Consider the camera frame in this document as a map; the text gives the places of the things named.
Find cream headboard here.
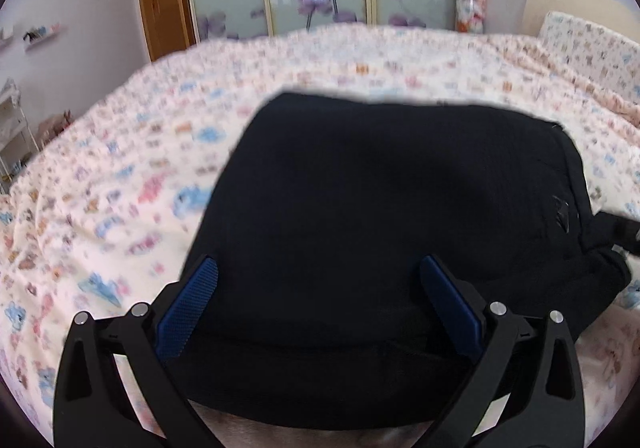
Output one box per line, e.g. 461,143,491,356
520,0,640,59

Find brown plush toys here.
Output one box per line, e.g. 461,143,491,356
37,110,77,147

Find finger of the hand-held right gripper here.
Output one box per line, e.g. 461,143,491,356
597,213,640,259

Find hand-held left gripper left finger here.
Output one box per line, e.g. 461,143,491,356
52,255,221,448

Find bear printed pillow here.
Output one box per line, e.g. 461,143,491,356
537,10,640,102

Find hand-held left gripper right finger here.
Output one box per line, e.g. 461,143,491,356
419,255,587,448

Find bear printed blanket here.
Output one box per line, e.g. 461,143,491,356
0,24,640,448

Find white wall shelf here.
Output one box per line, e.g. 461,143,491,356
22,22,69,52

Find white storage rack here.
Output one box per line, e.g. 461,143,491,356
0,76,40,183

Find wooden door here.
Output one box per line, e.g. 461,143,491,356
135,0,197,64

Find black pants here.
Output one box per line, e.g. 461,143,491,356
180,92,634,432

